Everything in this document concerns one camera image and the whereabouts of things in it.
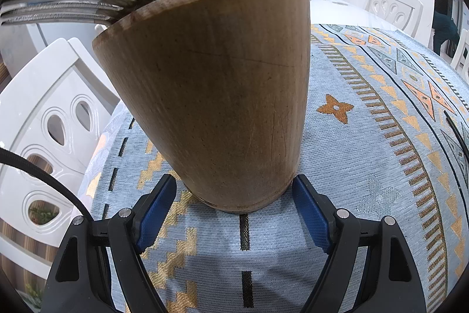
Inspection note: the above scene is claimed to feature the black chopstick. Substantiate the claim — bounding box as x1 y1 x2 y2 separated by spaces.
444 111 469 152

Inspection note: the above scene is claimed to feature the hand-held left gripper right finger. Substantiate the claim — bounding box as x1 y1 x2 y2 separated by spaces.
291 174 427 313

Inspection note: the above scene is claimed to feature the wooden utensil holder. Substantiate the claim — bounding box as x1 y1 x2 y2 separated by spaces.
91 0 311 214

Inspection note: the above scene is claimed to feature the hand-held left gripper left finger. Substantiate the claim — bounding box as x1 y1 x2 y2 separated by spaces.
40 173 178 313

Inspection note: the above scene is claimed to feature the black cable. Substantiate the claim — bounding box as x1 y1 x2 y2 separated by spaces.
0 148 92 224

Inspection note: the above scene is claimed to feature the patterned blue tablecloth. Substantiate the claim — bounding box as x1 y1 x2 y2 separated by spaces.
79 23 469 313

